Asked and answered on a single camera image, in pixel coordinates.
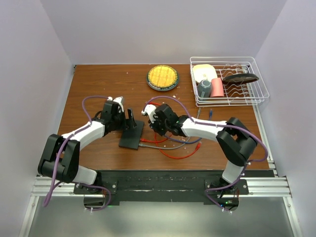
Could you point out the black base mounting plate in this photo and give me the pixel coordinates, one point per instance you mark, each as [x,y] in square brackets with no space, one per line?
[164,186]

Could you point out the cream plate in rack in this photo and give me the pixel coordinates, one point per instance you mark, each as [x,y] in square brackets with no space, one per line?
[204,72]

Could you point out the yellow round plate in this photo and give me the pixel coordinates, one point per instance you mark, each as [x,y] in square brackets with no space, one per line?
[162,78]

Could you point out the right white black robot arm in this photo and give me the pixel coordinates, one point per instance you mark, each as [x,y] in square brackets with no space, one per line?
[235,140]

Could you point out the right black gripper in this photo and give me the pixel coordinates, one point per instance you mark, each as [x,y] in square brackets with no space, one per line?
[153,125]

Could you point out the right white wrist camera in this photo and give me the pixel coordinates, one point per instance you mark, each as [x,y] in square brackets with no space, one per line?
[149,111]

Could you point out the black network switch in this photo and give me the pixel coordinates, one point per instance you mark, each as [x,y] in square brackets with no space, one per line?
[130,138]

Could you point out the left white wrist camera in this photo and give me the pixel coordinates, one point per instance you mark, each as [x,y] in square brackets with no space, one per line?
[119,100]

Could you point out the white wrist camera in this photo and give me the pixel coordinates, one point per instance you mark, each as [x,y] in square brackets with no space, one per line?
[149,111]
[119,100]

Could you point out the aluminium frame rail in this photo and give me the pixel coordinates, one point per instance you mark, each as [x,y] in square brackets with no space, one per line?
[266,211]

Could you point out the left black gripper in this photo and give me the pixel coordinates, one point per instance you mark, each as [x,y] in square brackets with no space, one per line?
[123,126]

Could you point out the white wire dish rack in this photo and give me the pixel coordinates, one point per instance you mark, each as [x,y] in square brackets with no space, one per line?
[234,95]

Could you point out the dark brown plate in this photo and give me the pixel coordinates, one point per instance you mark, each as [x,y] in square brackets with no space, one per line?
[238,79]

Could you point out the grey mug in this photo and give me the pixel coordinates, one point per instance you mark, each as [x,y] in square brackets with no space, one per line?
[204,88]

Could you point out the pink cup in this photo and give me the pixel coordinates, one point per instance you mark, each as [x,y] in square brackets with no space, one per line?
[217,89]

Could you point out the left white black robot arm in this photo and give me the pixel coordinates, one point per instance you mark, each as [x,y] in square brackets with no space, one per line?
[60,157]

